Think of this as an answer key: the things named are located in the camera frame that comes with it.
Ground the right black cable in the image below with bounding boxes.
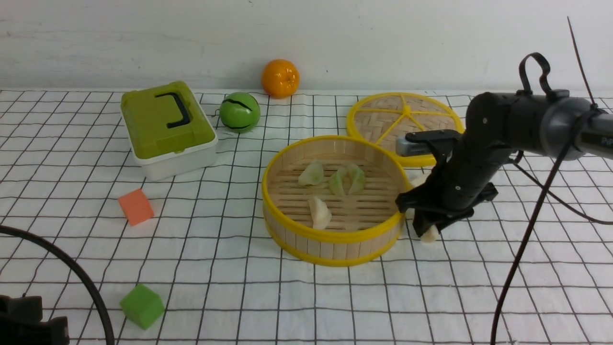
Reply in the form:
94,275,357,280
489,17,613,345

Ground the orange toy fruit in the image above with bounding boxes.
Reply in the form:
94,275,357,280
261,59,301,100

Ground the green lidded white box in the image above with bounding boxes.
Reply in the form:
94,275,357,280
120,80,218,181

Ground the green toy watermelon ball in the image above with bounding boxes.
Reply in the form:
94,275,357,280
219,92,261,133

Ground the white grid tablecloth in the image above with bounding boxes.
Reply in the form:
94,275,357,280
0,90,613,345

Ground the left black cable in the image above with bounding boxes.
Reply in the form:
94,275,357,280
0,225,115,345

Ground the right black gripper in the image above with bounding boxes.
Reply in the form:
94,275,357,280
396,93,515,238

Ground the yellow bamboo steamer tray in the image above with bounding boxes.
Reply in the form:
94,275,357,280
262,136,411,266

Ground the green dumpling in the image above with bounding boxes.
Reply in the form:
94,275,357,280
328,167,347,198
298,160,324,186
347,163,366,195

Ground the black cable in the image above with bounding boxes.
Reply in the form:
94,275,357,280
0,225,115,345
489,17,613,345

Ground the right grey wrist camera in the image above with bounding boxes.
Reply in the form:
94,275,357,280
396,129,461,159

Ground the green foam cube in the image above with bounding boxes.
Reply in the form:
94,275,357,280
120,284,166,330

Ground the orange foam cube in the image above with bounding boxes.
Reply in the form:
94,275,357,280
118,189,155,227

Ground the white dumpling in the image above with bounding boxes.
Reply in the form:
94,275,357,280
409,174,430,187
420,226,440,244
308,195,332,230

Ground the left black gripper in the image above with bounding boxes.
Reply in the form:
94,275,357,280
0,295,70,345

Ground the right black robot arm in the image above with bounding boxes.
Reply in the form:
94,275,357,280
396,92,613,236

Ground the yellow bamboo steamer lid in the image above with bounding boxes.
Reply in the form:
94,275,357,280
346,92,464,168

